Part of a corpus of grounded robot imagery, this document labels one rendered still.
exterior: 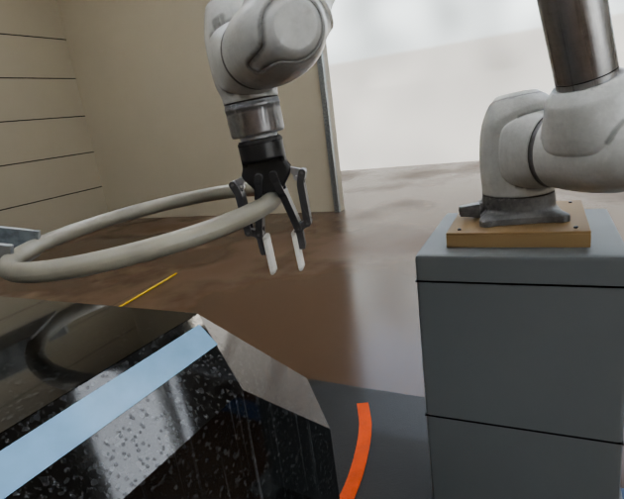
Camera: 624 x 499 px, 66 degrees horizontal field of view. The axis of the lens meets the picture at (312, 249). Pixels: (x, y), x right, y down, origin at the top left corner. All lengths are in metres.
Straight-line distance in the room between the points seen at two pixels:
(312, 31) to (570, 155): 0.56
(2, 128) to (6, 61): 0.81
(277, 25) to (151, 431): 0.47
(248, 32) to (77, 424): 0.47
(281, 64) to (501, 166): 0.63
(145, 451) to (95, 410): 0.07
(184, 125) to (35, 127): 1.89
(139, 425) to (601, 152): 0.82
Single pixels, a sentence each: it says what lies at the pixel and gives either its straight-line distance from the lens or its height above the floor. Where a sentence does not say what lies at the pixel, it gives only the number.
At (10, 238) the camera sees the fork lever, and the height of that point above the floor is 0.97.
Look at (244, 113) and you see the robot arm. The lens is 0.78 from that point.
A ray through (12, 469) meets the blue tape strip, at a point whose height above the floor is 0.85.
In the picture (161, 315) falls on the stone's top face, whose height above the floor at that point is 0.87.
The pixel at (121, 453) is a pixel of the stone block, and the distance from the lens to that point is 0.57.
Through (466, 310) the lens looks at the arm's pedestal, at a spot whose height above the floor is 0.68.
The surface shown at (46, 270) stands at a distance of 0.74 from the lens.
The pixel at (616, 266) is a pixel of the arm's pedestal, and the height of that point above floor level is 0.78.
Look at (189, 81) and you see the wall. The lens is 6.43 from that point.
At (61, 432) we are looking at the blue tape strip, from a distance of 0.57.
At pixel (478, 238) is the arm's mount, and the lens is 1.09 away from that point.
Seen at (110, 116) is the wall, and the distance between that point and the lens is 7.37.
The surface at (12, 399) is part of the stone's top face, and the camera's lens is 0.62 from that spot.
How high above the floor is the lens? 1.12
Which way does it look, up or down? 16 degrees down
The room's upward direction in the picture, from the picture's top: 8 degrees counter-clockwise
